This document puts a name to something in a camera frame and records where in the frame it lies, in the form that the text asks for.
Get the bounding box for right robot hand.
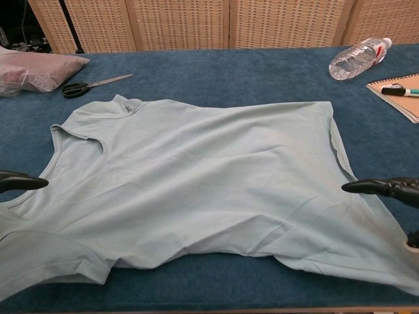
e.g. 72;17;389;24
341;176;419;249

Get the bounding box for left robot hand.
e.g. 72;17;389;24
0;170;49;194

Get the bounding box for light blue t-shirt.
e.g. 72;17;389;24
0;94;419;297

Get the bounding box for brown spiral notebook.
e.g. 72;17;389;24
365;72;419;124

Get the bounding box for white translucent plastic bag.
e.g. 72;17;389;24
0;85;24;98

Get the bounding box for black green marker pen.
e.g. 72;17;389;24
381;86;419;98

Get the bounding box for plastic bag with red cloth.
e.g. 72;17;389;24
0;45;92;93

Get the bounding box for clear plastic water bottle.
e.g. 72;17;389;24
328;37;393;81

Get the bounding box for black tripod stand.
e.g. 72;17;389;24
58;0;85;54

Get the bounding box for blue velvet table cover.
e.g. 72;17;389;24
0;44;419;311

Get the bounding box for wicker folding screen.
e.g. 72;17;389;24
27;0;419;55

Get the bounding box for black-handled scissors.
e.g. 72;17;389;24
61;73;134;99

